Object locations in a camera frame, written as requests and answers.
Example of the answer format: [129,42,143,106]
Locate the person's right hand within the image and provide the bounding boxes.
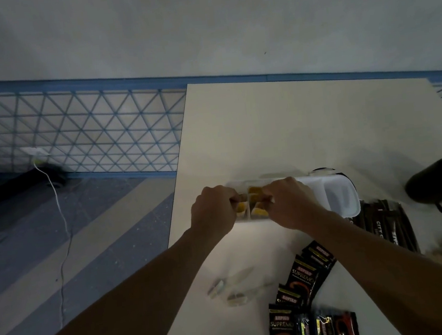
[260,173,331,237]

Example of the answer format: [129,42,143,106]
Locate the person's left hand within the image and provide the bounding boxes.
[186,182,252,241]

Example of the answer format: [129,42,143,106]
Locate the person's left forearm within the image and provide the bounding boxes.
[0,224,248,335]

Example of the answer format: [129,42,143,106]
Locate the person's right forearm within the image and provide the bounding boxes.
[297,197,442,335]

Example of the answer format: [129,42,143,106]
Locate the white plastic compartment box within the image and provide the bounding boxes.
[225,165,363,233]

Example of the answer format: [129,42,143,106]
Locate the row of black coffee sachets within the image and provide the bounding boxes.
[259,237,360,335]

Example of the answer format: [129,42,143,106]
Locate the pile of dark stick sachets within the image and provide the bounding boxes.
[347,194,420,259]

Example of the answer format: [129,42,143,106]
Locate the black kettle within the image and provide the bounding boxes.
[402,158,442,223]

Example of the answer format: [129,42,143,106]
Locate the white power adapter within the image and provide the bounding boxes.
[20,144,52,164]

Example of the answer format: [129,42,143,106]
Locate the white cable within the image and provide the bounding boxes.
[32,156,83,330]

